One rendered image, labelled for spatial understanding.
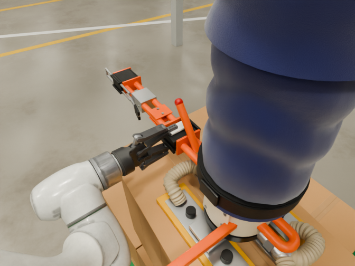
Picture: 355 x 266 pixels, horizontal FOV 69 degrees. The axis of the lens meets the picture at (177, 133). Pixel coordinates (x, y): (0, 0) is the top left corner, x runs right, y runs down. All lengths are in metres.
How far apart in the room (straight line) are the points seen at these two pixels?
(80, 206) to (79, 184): 0.05
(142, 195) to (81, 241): 0.25
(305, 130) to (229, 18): 0.17
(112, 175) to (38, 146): 2.04
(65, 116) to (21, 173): 0.73
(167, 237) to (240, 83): 0.50
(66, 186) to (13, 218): 1.65
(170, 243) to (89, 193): 0.25
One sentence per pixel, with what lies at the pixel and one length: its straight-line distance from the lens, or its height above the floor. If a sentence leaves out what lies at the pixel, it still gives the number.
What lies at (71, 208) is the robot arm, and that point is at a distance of 0.65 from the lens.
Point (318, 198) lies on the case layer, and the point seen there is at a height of 0.54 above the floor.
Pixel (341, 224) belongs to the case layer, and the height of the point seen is 0.54.
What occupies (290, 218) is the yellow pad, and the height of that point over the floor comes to 1.09.
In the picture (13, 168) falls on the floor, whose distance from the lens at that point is 2.60.
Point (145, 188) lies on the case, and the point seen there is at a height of 1.07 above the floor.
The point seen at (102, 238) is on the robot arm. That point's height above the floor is 1.19.
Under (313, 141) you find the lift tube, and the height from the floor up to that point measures 1.49.
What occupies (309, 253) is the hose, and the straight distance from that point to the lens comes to 0.69.
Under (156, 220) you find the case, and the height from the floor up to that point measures 1.07.
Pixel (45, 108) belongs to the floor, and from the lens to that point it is 3.08.
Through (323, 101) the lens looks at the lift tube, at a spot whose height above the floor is 1.56.
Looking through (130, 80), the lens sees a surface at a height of 1.22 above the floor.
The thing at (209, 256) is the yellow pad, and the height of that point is 1.09.
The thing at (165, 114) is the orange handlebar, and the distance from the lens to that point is 0.81.
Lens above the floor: 1.74
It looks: 45 degrees down
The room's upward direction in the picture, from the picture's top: straight up
